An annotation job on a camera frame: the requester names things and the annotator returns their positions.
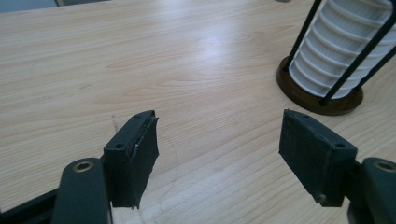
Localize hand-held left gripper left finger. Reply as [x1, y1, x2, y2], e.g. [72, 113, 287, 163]
[102, 109, 161, 210]

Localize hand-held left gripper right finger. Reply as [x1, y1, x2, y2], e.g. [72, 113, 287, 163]
[277, 108, 359, 208]

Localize black round stack base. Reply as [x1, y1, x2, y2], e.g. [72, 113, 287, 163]
[276, 0, 396, 117]

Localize stack of paper cups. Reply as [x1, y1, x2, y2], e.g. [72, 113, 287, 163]
[288, 0, 396, 100]

